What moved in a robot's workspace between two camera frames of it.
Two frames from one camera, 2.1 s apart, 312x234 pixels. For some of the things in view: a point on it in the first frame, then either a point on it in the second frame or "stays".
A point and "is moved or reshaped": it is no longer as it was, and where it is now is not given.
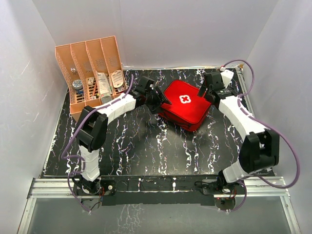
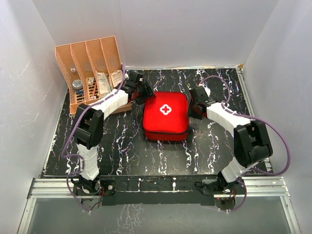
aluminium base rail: x=266 y=186 stays
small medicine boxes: x=90 y=81 stays
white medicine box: x=104 y=84 stays
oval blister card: x=117 y=78 stays
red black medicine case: x=188 y=110 is moved or reshaped
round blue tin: x=77 y=85 stays
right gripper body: x=207 y=98 to x=199 y=116
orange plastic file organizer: x=94 y=70 stays
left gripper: x=155 y=108 to x=148 y=91
